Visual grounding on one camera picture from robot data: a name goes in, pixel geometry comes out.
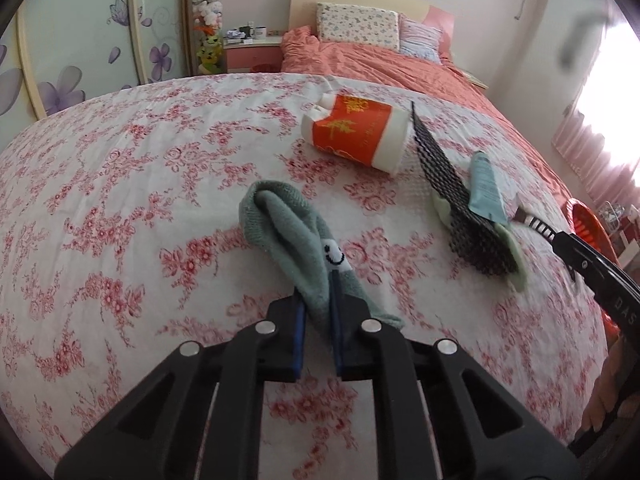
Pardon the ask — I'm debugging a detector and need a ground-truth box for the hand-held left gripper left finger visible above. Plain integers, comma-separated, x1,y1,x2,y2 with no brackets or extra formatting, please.
54,299,307,480

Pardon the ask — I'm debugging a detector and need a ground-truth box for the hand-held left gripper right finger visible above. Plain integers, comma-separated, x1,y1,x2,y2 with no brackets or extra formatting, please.
334,294,583,480

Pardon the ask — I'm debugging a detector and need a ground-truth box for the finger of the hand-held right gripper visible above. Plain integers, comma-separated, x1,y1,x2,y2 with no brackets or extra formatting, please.
511,206,616,291

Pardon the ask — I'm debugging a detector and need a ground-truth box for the orange plastic laundry basket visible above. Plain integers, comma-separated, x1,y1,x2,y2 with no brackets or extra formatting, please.
565,198,621,341

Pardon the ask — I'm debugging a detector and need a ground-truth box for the green smiley sock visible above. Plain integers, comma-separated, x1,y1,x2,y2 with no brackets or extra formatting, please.
237,180,405,333

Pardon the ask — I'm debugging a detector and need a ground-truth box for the person's right hand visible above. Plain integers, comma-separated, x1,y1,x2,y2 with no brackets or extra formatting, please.
581,347,640,433

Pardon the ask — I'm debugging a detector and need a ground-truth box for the pale green cloth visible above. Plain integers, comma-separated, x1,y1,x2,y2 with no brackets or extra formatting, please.
431,192,529,293

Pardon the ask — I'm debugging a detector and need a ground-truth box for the teal tube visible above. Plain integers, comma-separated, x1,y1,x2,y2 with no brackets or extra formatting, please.
467,152,510,224

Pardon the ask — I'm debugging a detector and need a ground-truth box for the pink curtain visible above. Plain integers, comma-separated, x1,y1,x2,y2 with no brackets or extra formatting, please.
552,10,640,211

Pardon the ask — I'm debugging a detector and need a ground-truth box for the pale wooden nightstand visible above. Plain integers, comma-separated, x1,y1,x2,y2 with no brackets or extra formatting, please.
452,62,488,88

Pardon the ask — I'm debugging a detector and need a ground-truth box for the pink floral sheet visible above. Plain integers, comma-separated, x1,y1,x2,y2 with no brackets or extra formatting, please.
0,72,616,480

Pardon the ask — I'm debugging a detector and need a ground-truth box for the red white paper cup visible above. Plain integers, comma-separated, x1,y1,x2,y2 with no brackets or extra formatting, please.
301,92,413,176

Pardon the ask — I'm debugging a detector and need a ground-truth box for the orange duvet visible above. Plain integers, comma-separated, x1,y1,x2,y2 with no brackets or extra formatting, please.
279,27,576,201

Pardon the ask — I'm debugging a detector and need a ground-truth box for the pink striped pillow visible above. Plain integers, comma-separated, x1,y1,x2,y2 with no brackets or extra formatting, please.
398,19,443,63

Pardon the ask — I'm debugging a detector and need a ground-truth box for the pink white nightstand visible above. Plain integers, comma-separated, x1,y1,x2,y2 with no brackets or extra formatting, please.
222,35,283,73

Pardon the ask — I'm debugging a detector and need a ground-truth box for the floral print pillow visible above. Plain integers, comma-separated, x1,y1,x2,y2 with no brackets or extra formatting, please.
316,2,401,51

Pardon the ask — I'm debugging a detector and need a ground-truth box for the cream pink headboard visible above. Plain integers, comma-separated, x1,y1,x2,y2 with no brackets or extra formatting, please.
291,0,456,61

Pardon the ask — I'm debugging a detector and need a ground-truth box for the clear tube of plush toys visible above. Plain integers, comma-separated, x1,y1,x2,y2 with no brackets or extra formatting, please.
191,0,227,76

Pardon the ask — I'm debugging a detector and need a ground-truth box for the sliding wardrobe with purple flowers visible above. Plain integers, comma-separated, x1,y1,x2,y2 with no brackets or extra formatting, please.
0,0,193,121

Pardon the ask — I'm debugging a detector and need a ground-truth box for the white wire rack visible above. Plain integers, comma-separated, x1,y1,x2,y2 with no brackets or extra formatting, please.
595,200,640,261

